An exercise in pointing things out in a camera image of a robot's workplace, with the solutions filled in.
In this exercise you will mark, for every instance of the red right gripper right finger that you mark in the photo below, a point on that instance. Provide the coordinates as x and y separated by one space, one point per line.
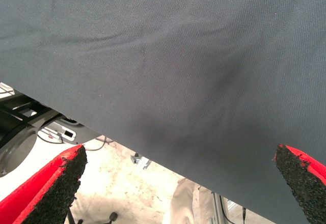
305 183

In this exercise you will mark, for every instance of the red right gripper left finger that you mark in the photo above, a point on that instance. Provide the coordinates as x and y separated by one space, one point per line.
45 191

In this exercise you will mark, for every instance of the grey round metal disc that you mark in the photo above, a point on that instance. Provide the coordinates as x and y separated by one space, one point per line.
15 150

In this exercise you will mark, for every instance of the white panel with slot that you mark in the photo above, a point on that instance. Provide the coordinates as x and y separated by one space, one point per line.
56 128

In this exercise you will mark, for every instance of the aluminium profile leg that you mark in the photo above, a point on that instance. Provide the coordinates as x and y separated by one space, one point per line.
216 208

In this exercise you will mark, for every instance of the dark grey table cloth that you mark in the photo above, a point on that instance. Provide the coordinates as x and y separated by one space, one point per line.
152 43

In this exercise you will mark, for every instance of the black metal frame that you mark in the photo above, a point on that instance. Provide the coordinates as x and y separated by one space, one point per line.
15 114

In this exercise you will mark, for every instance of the small aluminium bracket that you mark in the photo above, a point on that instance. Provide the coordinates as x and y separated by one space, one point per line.
141 163

